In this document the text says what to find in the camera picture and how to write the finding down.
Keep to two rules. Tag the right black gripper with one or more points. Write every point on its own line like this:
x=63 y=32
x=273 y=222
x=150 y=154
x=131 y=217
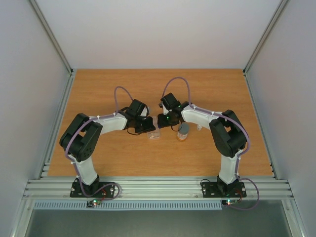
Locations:
x=161 y=121

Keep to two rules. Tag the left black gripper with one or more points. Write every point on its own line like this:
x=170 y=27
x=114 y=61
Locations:
x=149 y=127

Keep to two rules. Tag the clear plastic pill organizer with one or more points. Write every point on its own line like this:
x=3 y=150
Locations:
x=156 y=131

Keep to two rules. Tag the orange pill bottle grey cap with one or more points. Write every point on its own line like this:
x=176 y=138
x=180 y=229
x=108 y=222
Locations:
x=183 y=131

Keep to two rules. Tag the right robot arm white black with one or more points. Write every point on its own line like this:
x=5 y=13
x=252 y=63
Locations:
x=230 y=138

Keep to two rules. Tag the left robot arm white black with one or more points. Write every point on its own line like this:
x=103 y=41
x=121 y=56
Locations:
x=81 y=137

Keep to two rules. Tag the left small circuit board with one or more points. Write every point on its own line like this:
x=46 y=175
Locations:
x=93 y=203

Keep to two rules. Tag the small circuit board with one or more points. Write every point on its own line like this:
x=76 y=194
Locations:
x=93 y=203
x=230 y=202

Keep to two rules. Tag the right small circuit board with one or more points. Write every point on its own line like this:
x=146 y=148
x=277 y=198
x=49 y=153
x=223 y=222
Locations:
x=230 y=202

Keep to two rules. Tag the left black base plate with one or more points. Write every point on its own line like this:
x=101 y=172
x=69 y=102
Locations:
x=97 y=189

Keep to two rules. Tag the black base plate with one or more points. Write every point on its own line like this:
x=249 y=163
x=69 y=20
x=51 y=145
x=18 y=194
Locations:
x=214 y=190
x=97 y=189

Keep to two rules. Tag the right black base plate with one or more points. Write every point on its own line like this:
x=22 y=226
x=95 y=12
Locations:
x=214 y=190

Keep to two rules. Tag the left aluminium corner post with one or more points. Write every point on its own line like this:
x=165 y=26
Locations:
x=38 y=12

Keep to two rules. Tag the aluminium corner post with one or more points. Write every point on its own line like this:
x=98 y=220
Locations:
x=266 y=33
x=38 y=12

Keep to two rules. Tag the grey slotted cable duct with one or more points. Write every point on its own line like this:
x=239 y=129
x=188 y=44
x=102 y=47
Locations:
x=127 y=205

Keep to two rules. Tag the aluminium front frame rail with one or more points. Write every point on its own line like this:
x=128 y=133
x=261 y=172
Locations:
x=158 y=187

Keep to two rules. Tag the right aluminium corner post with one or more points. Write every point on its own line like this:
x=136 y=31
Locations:
x=266 y=33

